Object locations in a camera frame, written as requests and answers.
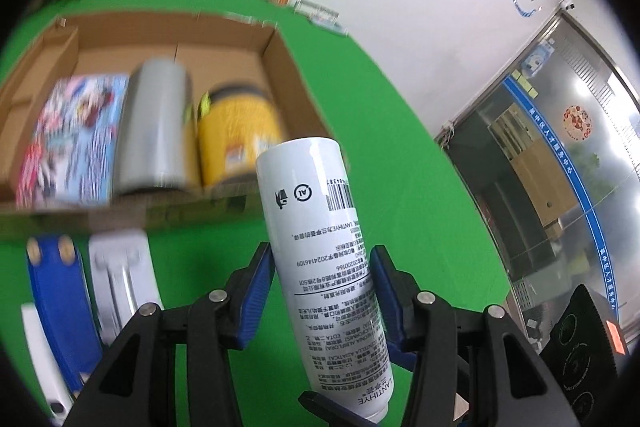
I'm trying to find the white spray bottle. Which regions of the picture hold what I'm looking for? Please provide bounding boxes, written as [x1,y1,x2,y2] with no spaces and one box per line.
[255,137,396,424]

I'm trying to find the yellow label jar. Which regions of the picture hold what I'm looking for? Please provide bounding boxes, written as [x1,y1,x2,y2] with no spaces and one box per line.
[195,83,283,188]

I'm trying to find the blue stapler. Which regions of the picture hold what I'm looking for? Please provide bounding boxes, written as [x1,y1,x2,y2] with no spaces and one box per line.
[26,234,106,395]

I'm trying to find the glass door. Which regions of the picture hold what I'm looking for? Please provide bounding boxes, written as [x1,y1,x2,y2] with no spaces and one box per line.
[432,9,640,358]

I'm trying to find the white lint remover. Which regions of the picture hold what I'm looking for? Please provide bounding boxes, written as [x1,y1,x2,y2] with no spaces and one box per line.
[20,303,76,425]

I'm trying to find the black induction cooker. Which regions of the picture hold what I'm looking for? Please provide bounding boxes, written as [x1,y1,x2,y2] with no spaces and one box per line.
[537,284,628,425]

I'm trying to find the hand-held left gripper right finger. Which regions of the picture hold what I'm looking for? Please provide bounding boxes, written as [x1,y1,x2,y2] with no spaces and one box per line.
[369,244,581,427]

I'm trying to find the silver metal can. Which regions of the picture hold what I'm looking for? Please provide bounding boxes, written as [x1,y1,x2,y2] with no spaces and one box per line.
[115,58,198,196]

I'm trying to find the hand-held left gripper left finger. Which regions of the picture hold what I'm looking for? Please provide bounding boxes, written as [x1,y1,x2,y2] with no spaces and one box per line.
[65,242,276,427]

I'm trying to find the colourful printed box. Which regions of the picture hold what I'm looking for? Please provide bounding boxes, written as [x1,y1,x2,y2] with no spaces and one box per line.
[15,74,131,208]

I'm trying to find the white remote control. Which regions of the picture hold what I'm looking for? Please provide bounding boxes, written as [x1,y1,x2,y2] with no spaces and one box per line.
[310,17,348,36]

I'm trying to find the large cardboard box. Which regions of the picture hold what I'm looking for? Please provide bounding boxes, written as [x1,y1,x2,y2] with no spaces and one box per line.
[0,9,333,238]

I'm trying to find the white phone stand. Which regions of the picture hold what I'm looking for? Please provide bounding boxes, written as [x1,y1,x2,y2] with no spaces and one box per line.
[88,228,163,348]

